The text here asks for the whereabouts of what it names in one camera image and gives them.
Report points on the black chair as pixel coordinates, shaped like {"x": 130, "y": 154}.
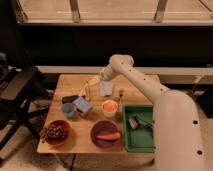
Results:
{"x": 17, "y": 90}

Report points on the blue cup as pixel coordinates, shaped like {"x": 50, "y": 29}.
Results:
{"x": 69, "y": 110}

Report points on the orange carrot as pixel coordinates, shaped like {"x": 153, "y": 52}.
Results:
{"x": 110, "y": 137}

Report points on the orange filled plastic cup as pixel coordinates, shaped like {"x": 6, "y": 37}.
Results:
{"x": 110, "y": 108}

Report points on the metal tongs in tray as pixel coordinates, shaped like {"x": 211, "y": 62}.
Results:
{"x": 136, "y": 122}

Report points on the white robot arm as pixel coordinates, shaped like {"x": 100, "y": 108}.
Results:
{"x": 176, "y": 129}

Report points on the purple bowl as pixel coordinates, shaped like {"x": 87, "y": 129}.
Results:
{"x": 103, "y": 127}

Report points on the light blue folded cloth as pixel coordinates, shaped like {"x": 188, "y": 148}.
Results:
{"x": 106, "y": 88}

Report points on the red-brown bowl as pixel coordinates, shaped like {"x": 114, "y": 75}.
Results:
{"x": 61, "y": 141}

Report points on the pale translucent gripper finger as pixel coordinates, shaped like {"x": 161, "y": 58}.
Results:
{"x": 85, "y": 91}

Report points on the green plastic tray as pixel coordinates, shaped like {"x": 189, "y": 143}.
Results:
{"x": 139, "y": 140}

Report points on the dark small object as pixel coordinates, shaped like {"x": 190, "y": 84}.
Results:
{"x": 69, "y": 99}

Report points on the bunch of dark grapes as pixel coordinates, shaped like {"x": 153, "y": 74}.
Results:
{"x": 53, "y": 132}

